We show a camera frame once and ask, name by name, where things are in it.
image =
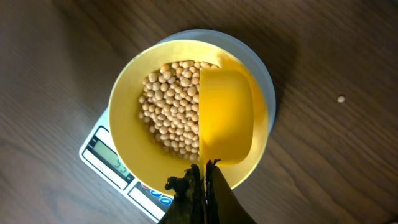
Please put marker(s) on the white digital kitchen scale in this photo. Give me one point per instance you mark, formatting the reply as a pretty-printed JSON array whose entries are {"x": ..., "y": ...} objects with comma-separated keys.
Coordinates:
[{"x": 98, "y": 151}]

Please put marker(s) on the pale yellow bowl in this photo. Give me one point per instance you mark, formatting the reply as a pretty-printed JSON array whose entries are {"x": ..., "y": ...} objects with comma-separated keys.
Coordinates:
[{"x": 139, "y": 152}]

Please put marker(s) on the stray soybean on table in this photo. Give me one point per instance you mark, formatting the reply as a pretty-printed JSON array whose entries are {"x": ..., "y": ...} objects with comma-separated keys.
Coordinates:
[{"x": 341, "y": 99}]

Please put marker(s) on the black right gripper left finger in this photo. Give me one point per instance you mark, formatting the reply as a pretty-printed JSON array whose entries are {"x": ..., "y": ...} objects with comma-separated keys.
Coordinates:
[{"x": 187, "y": 205}]

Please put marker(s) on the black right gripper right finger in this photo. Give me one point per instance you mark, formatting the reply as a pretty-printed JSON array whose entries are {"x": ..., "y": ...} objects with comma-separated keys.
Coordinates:
[{"x": 222, "y": 206}]

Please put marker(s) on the yellow plastic measuring scoop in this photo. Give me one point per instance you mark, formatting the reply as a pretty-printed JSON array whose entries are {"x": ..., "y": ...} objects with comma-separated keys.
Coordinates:
[{"x": 226, "y": 120}]

